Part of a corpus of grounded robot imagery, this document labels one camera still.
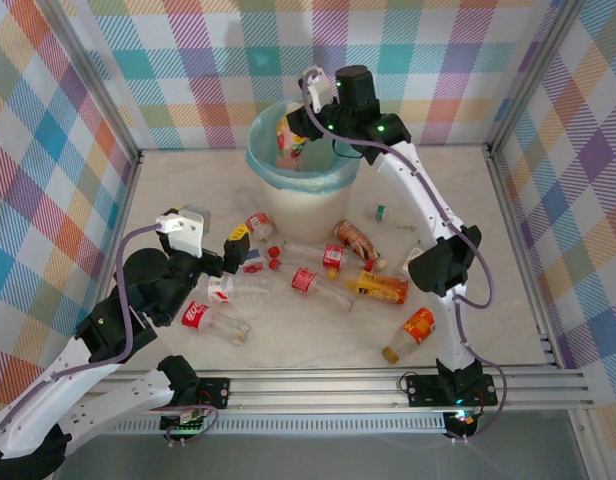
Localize yellow orange juice bottle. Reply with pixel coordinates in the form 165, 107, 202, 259
344, 269, 411, 305

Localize crumpled red white label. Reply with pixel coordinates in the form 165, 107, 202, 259
241, 248, 267, 275

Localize orange label bottle brown cap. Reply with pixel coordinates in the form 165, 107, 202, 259
380, 307, 436, 364

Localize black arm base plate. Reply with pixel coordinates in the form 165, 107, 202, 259
403, 372, 500, 409
195, 377, 232, 409

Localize clear bottle with colourful label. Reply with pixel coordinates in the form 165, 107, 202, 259
276, 117, 309, 171

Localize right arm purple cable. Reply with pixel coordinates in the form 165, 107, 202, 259
297, 69, 509, 446

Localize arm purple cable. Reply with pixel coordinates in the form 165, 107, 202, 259
0, 222, 220, 449
297, 69, 509, 446

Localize clear bottle red cola label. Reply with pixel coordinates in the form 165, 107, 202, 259
181, 299, 253, 348

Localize white bin with blue liner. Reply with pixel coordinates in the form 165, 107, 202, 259
245, 99, 362, 194

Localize slotted grey cable duct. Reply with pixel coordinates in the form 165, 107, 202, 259
65, 417, 449, 437

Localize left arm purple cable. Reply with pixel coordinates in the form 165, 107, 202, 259
0, 222, 220, 449

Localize brown tea plastic bottle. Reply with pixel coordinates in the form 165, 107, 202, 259
333, 219, 388, 271

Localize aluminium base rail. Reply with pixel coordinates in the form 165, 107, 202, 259
42, 367, 597, 416

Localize thin black cable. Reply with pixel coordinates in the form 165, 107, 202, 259
331, 139, 365, 159

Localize white plastic bin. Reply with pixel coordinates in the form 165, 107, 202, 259
257, 164, 357, 244

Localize aluminium frame post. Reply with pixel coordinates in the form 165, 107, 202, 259
42, 0, 144, 169
487, 0, 587, 156

